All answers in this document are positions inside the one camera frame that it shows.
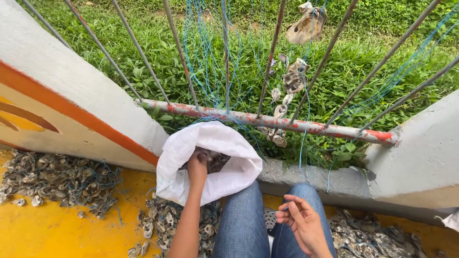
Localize person's left hand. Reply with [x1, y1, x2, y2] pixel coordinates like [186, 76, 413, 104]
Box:
[187, 149, 211, 186]

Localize person's right hand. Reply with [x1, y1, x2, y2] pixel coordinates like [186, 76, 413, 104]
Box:
[275, 194, 330, 253]

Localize loose oyster shells in sack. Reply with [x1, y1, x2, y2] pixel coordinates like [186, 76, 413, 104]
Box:
[178, 147, 232, 175]

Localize white woven sack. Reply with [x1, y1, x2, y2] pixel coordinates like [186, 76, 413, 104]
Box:
[156, 121, 263, 207]

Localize rusty metal railing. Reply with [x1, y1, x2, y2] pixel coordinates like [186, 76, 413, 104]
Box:
[22, 0, 459, 146]

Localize small heap of strung shells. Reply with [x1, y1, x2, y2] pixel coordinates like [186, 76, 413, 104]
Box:
[127, 192, 223, 258]

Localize person's blue jeans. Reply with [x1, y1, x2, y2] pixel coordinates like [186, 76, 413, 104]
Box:
[212, 180, 338, 258]

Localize white perforated plastic stool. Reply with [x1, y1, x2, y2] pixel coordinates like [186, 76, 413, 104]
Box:
[264, 207, 277, 258]

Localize large heap of strung shells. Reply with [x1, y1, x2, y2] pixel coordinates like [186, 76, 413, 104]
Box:
[0, 149, 124, 220]

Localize hanging strung oyster shells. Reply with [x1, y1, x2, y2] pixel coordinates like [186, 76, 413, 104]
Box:
[256, 2, 328, 148]

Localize flat heap of oyster shells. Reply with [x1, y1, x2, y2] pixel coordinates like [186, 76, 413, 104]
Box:
[328, 208, 449, 258]

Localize white plastic bag corner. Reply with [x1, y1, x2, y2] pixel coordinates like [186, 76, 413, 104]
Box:
[435, 210, 459, 233]

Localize bundle of hanging blue strings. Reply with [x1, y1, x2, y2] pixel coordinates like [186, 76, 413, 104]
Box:
[181, 0, 459, 194]

